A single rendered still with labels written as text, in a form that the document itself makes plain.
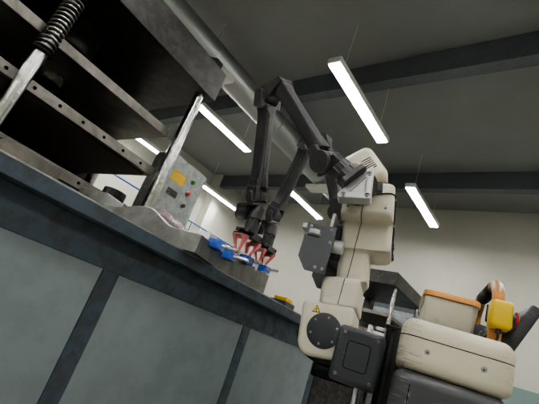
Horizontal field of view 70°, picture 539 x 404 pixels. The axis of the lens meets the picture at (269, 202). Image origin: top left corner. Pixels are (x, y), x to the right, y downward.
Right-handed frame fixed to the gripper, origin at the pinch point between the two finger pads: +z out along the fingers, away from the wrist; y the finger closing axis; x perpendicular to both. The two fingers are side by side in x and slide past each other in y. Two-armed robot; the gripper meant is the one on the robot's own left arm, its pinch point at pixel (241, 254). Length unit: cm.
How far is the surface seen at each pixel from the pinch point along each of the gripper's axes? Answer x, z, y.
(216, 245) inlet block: 13.0, 5.7, 28.3
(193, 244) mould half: 11.2, 8.3, 35.3
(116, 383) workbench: 3, 49, 34
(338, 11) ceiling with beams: -119, -338, -155
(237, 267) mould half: 1.7, 5.3, 1.5
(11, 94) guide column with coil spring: -76, -26, 70
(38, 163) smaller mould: -12, 5, 73
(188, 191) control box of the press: -85, -40, -34
